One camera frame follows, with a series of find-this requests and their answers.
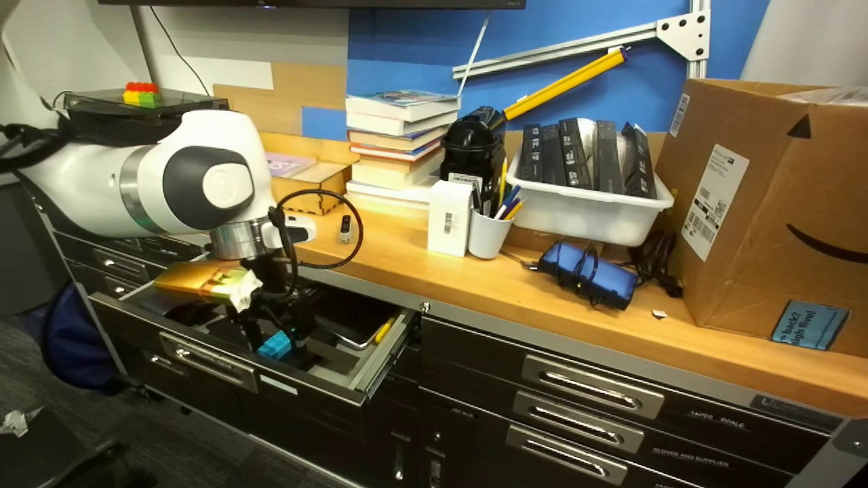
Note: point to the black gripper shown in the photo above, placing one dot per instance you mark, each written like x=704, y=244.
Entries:
x=273, y=285

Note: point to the blue building block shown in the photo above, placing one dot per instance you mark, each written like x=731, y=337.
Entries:
x=275, y=344

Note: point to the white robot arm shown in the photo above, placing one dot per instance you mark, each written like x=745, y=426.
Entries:
x=109, y=180

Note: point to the open grey metal drawer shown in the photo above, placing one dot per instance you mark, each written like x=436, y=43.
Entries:
x=206, y=362

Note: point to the black drawer cabinet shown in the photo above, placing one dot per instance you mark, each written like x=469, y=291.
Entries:
x=578, y=407

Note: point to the yellow pencil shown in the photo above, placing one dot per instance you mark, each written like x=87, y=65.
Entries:
x=384, y=332

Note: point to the shallow wooden tray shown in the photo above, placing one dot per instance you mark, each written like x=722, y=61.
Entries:
x=303, y=165

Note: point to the purple UIST sheet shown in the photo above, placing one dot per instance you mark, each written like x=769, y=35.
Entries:
x=288, y=163

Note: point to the large white flat book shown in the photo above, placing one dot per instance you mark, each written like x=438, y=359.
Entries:
x=384, y=191

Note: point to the thick tan book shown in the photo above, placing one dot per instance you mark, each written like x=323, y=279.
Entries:
x=398, y=173

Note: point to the small white carton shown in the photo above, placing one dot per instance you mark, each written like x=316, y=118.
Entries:
x=449, y=217

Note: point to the dark blue bag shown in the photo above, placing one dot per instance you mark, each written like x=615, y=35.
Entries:
x=75, y=339

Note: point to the brown red book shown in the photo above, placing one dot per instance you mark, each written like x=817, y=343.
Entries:
x=398, y=144

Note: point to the white pen cup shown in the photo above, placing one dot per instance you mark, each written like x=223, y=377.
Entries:
x=488, y=237

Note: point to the white book blue cover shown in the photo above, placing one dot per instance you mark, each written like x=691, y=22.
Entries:
x=398, y=126

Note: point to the thin white book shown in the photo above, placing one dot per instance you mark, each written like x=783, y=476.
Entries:
x=403, y=104

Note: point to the black flat device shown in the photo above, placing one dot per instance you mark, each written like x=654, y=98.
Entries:
x=136, y=115

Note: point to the pens in cup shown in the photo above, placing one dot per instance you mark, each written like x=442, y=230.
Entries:
x=505, y=202

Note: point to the black label printer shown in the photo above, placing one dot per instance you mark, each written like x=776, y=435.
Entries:
x=476, y=144

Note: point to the colourful toy bricks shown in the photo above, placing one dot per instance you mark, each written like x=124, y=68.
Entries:
x=143, y=92

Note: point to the black monitor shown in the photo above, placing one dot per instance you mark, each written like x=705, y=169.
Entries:
x=316, y=3

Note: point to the white plastic bin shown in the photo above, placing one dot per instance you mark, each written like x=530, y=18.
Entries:
x=587, y=215

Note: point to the thin white rod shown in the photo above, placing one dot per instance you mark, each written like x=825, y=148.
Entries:
x=472, y=56

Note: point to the black trays in bin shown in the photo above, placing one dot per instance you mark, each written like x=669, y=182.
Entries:
x=587, y=156

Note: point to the yellow bar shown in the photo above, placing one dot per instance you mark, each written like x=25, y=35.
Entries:
x=566, y=83

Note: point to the tiny white piece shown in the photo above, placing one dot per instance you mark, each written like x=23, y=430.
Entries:
x=658, y=314

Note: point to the brown cardboard shipping box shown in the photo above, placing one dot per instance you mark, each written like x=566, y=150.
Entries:
x=776, y=180

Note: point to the gold wrist camera mount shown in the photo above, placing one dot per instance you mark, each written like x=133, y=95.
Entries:
x=204, y=279

